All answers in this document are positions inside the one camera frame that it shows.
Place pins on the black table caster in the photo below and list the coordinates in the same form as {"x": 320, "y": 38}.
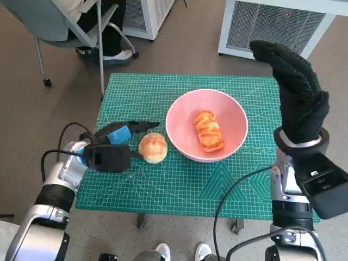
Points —
{"x": 141, "y": 220}
{"x": 236, "y": 225}

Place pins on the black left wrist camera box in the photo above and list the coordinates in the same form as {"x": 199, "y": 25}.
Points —
{"x": 108, "y": 159}

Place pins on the small white grille unit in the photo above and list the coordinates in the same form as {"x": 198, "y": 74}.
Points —
{"x": 152, "y": 13}

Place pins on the pink bowl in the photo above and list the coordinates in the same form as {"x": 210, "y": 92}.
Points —
{"x": 179, "y": 127}

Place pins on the round toy bread bun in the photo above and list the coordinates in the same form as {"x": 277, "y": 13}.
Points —
{"x": 152, "y": 148}

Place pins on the person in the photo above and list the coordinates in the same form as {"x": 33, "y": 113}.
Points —
{"x": 163, "y": 251}
{"x": 111, "y": 32}
{"x": 6, "y": 233}

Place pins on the large white grille unit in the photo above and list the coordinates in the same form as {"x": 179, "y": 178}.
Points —
{"x": 272, "y": 24}

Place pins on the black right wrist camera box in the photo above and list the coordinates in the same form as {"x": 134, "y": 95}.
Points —
{"x": 323, "y": 190}

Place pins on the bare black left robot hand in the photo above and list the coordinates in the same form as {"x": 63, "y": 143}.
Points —
{"x": 118, "y": 134}

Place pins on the long toy bread loaf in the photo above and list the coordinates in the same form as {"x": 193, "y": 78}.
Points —
{"x": 209, "y": 130}

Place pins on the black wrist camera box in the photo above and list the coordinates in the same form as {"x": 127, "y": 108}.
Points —
{"x": 323, "y": 190}
{"x": 108, "y": 159}

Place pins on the green cutting mat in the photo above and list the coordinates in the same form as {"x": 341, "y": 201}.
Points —
{"x": 163, "y": 190}

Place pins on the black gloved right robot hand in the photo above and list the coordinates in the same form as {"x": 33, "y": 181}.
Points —
{"x": 299, "y": 100}

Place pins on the grey chair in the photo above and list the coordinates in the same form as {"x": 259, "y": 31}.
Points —
{"x": 40, "y": 21}

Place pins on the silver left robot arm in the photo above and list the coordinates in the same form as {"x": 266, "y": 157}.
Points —
{"x": 54, "y": 190}

